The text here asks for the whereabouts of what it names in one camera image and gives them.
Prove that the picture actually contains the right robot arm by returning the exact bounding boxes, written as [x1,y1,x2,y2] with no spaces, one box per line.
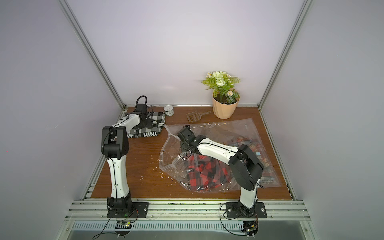
[177,125,265,212]

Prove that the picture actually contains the multicolour tartan shirt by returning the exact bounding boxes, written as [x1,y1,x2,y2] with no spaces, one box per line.
[227,137,280,188]

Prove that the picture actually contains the brown plastic scoop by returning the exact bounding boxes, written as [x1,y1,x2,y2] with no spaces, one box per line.
[186,111,211,123]

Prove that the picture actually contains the clear plastic vacuum bag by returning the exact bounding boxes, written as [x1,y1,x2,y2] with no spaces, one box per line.
[159,119,282,193]

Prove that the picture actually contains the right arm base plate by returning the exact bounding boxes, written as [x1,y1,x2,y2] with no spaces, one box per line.
[225,202,268,219]

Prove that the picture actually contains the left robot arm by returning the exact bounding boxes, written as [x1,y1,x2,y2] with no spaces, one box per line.
[101,112,148,215]

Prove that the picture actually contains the potted artificial flower plant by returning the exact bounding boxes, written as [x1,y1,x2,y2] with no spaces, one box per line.
[201,71,241,120]

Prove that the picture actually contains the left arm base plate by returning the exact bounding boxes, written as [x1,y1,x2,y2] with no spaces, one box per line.
[107,202,149,219]

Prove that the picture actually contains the aluminium rail frame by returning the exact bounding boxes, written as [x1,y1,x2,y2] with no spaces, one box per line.
[56,198,318,240]

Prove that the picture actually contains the small labelled tin can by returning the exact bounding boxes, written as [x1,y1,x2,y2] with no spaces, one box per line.
[164,105,174,117]

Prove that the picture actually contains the black white checked shirt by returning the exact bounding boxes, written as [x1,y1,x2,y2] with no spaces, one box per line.
[128,112,166,138]

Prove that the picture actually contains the red black checked shirt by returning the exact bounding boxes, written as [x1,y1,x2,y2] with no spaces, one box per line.
[182,154,233,193]

